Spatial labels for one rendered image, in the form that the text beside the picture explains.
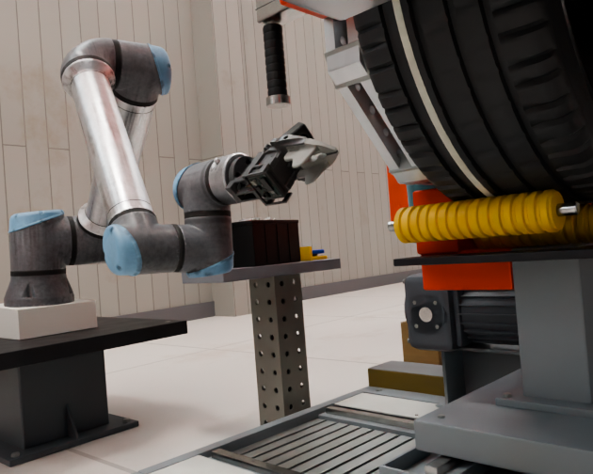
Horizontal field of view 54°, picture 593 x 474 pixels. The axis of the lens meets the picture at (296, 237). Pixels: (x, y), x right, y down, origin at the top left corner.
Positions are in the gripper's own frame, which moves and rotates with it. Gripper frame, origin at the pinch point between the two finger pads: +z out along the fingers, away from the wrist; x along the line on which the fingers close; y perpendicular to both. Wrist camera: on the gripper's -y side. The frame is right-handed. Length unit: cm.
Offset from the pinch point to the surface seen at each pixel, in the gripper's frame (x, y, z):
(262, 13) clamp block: 18.2, -20.5, -15.2
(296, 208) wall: -210, -244, -318
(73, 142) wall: -27, -122, -309
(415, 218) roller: -13.0, 4.0, 10.0
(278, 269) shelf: -37, -9, -49
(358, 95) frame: 5.8, -3.8, 6.8
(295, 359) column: -60, 4, -52
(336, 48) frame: 13.3, -4.7, 7.3
